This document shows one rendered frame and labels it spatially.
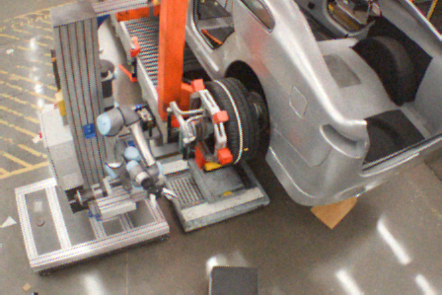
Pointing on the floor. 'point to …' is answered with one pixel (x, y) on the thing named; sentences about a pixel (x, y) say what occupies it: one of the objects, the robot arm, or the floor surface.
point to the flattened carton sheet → (331, 213)
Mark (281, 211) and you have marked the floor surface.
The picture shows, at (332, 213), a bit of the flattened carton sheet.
